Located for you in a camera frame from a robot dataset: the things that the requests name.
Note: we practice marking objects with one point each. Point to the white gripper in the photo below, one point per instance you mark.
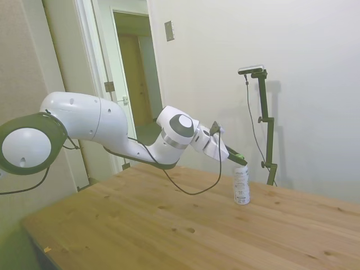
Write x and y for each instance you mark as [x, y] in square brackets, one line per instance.
[216, 147]

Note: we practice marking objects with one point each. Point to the white plastic bottle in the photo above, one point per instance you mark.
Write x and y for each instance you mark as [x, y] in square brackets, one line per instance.
[241, 185]

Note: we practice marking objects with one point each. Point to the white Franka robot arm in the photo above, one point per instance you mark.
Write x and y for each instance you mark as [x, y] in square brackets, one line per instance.
[84, 118]

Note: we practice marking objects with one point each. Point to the brown wooden door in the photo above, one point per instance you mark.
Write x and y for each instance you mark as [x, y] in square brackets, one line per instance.
[132, 84]

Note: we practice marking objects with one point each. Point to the metal door strike plate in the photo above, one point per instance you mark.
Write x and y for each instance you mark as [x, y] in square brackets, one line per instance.
[109, 86]

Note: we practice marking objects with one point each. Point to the white wrist camera black mount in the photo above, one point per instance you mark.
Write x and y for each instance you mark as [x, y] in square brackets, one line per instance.
[215, 128]

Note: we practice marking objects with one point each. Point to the black jointed camera stand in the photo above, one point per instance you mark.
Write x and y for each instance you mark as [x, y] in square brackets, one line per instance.
[265, 107]

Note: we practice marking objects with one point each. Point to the grey stereo camera bar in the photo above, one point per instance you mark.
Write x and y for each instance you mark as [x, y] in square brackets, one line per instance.
[251, 69]

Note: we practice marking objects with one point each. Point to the grey wall plate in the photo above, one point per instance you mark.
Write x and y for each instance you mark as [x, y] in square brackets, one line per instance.
[169, 31]

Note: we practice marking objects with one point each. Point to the white door frame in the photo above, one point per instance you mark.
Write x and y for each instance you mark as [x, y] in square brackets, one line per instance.
[99, 56]

